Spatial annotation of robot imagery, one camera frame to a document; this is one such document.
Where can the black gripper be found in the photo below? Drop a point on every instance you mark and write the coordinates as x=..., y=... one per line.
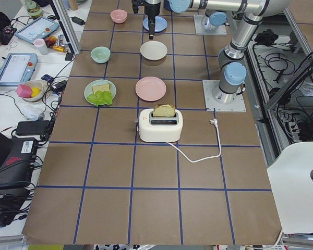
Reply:
x=152, y=10

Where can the blue plate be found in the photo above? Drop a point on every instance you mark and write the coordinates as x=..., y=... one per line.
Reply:
x=160, y=24

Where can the pink plate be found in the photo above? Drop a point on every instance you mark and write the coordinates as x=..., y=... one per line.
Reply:
x=150, y=89

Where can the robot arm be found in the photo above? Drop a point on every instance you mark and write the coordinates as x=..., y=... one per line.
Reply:
x=233, y=73

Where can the white plate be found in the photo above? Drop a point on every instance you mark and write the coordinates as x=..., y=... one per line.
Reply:
x=153, y=50

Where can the pink bowl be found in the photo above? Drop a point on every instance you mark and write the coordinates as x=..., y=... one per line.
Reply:
x=119, y=16

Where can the mint green bowl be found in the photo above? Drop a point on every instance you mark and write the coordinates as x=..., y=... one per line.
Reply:
x=100, y=54

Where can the bread slice on plate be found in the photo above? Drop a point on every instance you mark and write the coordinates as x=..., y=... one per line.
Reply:
x=103, y=88

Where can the bread slice in toaster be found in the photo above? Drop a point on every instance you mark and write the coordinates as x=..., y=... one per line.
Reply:
x=164, y=110

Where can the green lettuce leaf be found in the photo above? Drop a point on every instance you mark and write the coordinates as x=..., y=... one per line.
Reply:
x=100, y=98

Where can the mint green plate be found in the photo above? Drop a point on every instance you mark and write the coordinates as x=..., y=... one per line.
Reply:
x=88, y=90

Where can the upper blue teach pendant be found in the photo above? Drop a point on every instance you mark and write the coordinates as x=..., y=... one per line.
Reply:
x=38, y=29

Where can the blue teach pendant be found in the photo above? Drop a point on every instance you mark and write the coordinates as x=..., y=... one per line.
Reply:
x=38, y=29
x=18, y=68

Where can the white toaster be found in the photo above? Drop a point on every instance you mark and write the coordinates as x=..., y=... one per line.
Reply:
x=159, y=129

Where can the pink plastic cup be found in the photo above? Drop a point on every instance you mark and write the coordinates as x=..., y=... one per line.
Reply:
x=41, y=46

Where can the beige bowl with toys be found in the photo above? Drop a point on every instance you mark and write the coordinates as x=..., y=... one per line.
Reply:
x=31, y=91

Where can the lower blue teach pendant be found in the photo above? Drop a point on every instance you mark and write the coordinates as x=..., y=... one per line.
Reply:
x=18, y=68

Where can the black power adapter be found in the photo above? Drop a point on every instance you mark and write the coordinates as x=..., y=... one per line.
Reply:
x=31, y=127

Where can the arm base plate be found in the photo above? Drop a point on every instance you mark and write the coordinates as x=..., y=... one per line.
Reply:
x=216, y=100
x=204, y=27

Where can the aluminium frame post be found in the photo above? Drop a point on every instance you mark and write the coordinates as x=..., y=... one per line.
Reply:
x=67, y=28

